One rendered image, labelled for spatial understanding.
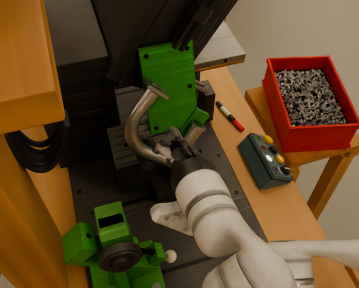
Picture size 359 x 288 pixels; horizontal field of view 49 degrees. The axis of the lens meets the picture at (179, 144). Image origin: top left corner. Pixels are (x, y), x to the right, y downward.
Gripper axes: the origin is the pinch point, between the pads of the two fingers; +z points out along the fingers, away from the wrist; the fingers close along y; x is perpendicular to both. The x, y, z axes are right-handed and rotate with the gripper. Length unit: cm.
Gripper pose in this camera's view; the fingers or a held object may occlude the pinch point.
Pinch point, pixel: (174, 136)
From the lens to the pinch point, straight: 70.1
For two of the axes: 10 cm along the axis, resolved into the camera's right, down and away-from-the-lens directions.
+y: -7.3, -4.0, -5.6
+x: -6.3, 7.2, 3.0
